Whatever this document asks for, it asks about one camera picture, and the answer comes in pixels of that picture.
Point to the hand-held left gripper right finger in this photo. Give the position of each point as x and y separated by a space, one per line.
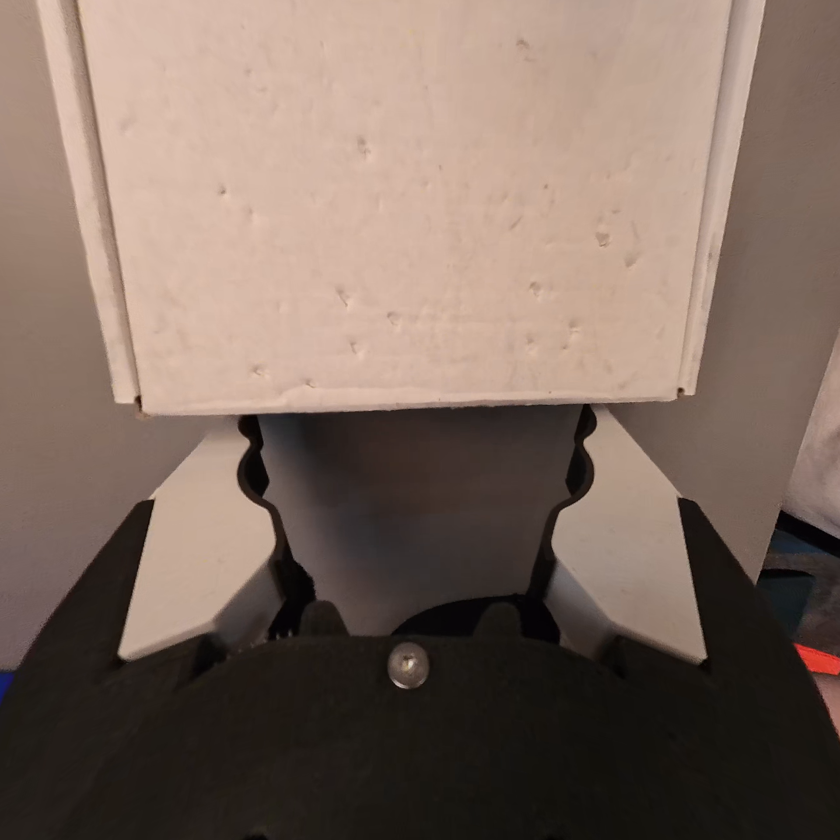
623 558

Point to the dimpled white cardboard mailer box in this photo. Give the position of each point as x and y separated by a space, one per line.
407 210

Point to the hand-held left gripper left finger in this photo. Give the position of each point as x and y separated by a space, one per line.
197 558

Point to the orange strip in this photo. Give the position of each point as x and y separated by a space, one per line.
820 659

